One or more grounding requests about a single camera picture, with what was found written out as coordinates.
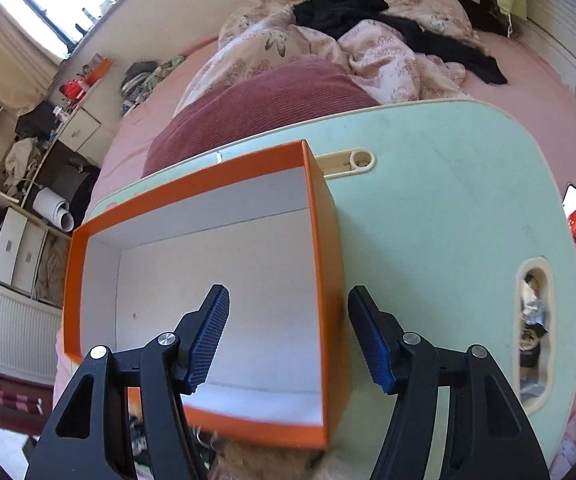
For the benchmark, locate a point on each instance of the red container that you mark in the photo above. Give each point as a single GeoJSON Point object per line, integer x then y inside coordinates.
{"type": "Point", "coordinates": [74, 89]}

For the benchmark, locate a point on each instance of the white drawer cabinet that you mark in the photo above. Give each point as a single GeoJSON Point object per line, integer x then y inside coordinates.
{"type": "Point", "coordinates": [80, 127]}

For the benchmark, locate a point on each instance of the black clothes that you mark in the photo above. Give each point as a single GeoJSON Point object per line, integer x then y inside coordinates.
{"type": "Point", "coordinates": [338, 15]}

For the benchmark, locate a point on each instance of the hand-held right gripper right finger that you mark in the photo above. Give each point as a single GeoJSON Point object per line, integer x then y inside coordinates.
{"type": "Point", "coordinates": [375, 355]}

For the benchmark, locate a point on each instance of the orange organizer box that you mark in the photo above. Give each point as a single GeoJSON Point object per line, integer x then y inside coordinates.
{"type": "Point", "coordinates": [101, 69]}

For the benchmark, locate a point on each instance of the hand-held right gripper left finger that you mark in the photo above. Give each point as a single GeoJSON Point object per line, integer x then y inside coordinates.
{"type": "Point", "coordinates": [210, 340]}

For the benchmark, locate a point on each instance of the rolled white paper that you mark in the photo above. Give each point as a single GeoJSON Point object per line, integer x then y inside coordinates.
{"type": "Point", "coordinates": [50, 205]}

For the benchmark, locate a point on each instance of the orange cardboard box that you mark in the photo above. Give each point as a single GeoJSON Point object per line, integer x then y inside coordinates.
{"type": "Point", "coordinates": [217, 260]}

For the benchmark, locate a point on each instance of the pink bed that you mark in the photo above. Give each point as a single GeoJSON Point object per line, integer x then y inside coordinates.
{"type": "Point", "coordinates": [533, 85]}

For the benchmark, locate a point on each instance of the white radiator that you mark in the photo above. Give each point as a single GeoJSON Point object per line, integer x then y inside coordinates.
{"type": "Point", "coordinates": [7, 325]}

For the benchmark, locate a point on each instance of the beige curtain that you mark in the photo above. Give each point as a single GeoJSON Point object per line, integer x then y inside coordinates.
{"type": "Point", "coordinates": [2, 60]}

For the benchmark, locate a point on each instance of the mint green desktop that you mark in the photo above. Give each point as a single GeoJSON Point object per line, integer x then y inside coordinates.
{"type": "Point", "coordinates": [443, 210]}

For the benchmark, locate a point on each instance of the red striped cloth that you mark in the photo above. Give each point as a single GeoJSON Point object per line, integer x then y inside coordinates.
{"type": "Point", "coordinates": [2, 400]}

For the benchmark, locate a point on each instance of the silver foil wrapper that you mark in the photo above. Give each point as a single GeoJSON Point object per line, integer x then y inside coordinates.
{"type": "Point", "coordinates": [535, 312]}

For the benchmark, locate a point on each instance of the white drawer unit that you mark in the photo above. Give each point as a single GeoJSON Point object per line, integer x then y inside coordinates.
{"type": "Point", "coordinates": [17, 250]}

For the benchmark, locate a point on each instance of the dark chair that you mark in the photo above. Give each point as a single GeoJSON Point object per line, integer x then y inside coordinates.
{"type": "Point", "coordinates": [75, 185]}

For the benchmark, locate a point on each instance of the beige plush toy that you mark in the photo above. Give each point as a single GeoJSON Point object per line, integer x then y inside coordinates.
{"type": "Point", "coordinates": [268, 462]}

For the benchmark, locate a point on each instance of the pile of folded clothes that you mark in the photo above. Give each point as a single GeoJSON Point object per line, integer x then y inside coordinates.
{"type": "Point", "coordinates": [140, 77]}

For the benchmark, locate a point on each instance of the pink floral quilt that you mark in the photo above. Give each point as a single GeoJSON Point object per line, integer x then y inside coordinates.
{"type": "Point", "coordinates": [383, 55]}

